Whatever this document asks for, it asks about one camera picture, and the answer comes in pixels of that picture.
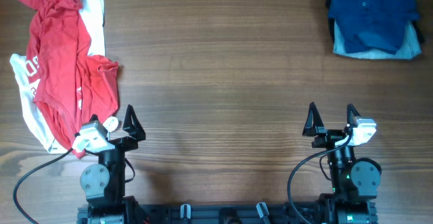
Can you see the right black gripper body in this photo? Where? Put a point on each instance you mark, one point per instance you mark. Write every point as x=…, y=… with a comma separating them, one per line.
x=328, y=140

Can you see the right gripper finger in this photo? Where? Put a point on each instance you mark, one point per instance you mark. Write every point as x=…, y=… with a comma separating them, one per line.
x=351, y=114
x=314, y=125

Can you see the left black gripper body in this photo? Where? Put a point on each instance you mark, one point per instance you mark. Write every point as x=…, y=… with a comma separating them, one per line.
x=124, y=143

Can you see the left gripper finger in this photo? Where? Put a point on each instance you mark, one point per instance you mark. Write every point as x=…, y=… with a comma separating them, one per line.
x=93, y=118
x=132, y=126

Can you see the red t-shirt white print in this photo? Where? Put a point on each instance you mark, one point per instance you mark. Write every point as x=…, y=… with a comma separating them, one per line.
x=72, y=84

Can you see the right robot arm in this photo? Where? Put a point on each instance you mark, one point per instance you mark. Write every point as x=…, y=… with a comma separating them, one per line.
x=355, y=181

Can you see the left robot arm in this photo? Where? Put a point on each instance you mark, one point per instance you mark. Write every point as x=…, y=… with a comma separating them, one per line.
x=104, y=182

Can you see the folded light grey garment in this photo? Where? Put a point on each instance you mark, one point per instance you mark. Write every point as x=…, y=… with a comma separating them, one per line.
x=411, y=46

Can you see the white t-shirt black logo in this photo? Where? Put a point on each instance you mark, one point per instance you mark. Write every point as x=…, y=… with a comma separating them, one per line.
x=93, y=16

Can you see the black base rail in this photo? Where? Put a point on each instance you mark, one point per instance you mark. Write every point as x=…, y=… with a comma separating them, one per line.
x=261, y=213

